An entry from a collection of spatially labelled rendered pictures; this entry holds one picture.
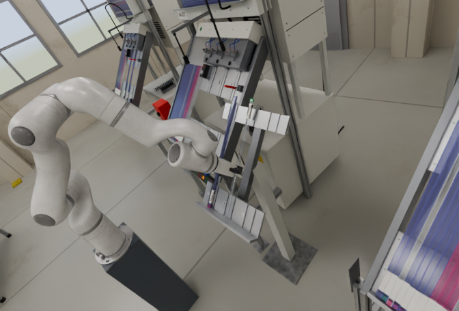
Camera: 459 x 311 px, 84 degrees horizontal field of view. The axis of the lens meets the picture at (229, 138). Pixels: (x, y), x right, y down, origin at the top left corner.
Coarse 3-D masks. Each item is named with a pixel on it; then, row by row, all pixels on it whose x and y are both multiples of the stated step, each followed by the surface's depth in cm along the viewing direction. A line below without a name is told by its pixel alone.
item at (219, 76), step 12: (192, 48) 169; (192, 60) 166; (252, 60) 123; (216, 72) 144; (228, 72) 135; (240, 72) 127; (204, 84) 151; (216, 84) 142; (228, 84) 134; (240, 84) 127; (228, 96) 133; (240, 96) 125
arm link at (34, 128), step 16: (48, 96) 74; (32, 112) 68; (48, 112) 71; (64, 112) 76; (16, 128) 66; (32, 128) 67; (48, 128) 70; (16, 144) 69; (32, 144) 68; (48, 144) 72; (64, 144) 83; (48, 160) 80; (64, 160) 84; (48, 176) 84; (64, 176) 87; (48, 192) 87; (64, 192) 89; (32, 208) 88; (48, 208) 88; (64, 208) 91; (48, 224) 90
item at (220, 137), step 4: (196, 120) 152; (204, 124) 146; (208, 128) 142; (212, 132) 138; (216, 132) 136; (216, 136) 136; (220, 136) 133; (184, 140) 159; (188, 140) 156; (220, 140) 133; (220, 144) 132; (216, 148) 134; (220, 148) 132; (216, 152) 134; (220, 152) 131
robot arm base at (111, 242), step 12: (96, 228) 105; (108, 228) 110; (120, 228) 125; (96, 240) 107; (108, 240) 110; (120, 240) 115; (132, 240) 117; (96, 252) 114; (108, 252) 112; (120, 252) 113; (108, 264) 111
